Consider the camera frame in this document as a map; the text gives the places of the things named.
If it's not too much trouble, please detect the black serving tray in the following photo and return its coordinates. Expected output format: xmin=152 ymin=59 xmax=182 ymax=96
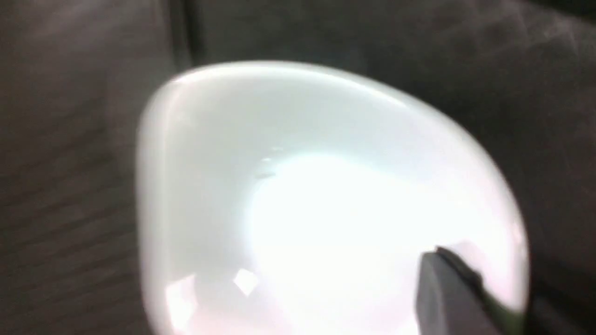
xmin=0 ymin=0 xmax=596 ymax=335

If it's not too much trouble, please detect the white square sauce dish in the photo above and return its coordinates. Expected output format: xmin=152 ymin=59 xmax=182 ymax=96
xmin=134 ymin=61 xmax=530 ymax=335

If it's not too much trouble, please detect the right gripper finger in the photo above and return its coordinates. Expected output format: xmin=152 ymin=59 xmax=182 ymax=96
xmin=416 ymin=247 xmax=501 ymax=335

